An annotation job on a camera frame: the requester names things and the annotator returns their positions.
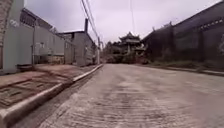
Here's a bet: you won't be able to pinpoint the pale pole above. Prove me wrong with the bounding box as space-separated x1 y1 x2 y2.
96 36 101 65

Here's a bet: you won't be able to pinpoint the building with pagoda roof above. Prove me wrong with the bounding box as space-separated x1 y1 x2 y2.
114 31 148 65

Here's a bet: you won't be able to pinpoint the grey building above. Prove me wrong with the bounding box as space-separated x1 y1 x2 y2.
58 18 99 67

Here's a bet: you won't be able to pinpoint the grey concrete road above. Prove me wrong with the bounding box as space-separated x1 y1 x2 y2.
13 63 224 128

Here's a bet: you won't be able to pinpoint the grey metal fence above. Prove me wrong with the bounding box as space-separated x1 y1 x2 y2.
1 24 76 73

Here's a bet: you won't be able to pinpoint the reddish pavement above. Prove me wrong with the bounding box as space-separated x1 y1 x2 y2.
0 63 99 109

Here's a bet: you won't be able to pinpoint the pale concrete kerb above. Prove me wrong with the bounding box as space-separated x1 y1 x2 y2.
0 63 105 128

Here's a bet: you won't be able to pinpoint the low kerb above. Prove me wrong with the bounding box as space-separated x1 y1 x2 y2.
146 63 224 77

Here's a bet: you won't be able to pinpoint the overhead wires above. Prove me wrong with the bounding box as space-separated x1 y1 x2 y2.
79 0 136 43

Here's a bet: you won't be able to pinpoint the dark long wall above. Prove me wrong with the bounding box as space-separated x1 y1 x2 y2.
142 1 224 66

